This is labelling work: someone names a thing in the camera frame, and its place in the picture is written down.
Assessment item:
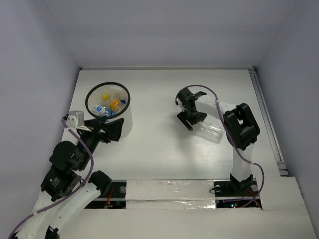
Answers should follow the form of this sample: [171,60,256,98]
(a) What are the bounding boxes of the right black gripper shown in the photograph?
[178,107,208,130]

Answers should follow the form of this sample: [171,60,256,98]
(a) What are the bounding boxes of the blue label clear bottle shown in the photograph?
[93,105,115,117]

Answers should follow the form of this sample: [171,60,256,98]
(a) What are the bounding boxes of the yellow cap orange label bottle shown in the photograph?
[102,94,125,113]

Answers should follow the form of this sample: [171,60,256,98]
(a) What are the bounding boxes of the large clear plastic bottle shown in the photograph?
[193,121,224,144]

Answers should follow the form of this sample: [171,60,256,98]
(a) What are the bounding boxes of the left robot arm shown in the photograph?
[9,111,125,239]

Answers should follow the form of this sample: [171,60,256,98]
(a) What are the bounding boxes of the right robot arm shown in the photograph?
[175,87,260,195]

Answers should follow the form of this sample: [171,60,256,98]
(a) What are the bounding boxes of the white bin with black rim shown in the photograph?
[85,82,133,138]

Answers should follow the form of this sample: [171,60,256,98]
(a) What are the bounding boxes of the silver taped front bar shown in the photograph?
[125,180,216,210]

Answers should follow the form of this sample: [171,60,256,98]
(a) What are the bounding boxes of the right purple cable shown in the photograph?
[185,84,265,209]

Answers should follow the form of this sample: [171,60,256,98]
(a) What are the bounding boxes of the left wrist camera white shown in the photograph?
[66,111,85,128]

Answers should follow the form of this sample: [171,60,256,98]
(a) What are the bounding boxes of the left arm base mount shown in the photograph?
[85,180,127,209]

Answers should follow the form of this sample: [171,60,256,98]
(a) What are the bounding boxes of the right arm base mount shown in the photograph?
[209,174,262,209]

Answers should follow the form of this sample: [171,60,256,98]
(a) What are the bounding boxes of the aluminium side rail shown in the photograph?
[248,67,290,177]

